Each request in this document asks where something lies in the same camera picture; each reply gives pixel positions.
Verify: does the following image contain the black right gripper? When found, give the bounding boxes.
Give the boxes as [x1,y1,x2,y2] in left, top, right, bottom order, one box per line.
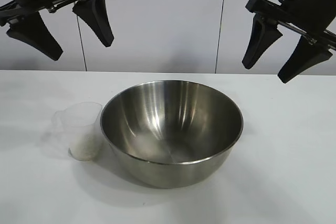
[241,0,336,84]

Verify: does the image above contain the clear plastic measuring cup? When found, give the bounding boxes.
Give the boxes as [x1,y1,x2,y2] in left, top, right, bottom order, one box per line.
[54,102,103,161]

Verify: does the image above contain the white rice grains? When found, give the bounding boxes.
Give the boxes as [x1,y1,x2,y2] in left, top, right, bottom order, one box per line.
[69,140,102,161]

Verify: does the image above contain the stainless steel mixing bowl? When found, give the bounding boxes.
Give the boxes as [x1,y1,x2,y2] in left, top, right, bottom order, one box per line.
[99,79,244,189]

